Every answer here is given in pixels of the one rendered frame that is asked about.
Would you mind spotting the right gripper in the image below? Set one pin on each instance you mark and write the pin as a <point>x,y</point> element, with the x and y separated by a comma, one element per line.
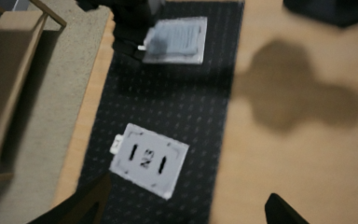
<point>133,24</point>

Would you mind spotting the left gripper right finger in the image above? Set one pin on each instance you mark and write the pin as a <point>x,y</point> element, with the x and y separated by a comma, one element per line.
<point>278,211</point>

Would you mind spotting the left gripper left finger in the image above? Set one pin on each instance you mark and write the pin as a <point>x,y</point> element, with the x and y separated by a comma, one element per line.
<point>89,201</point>

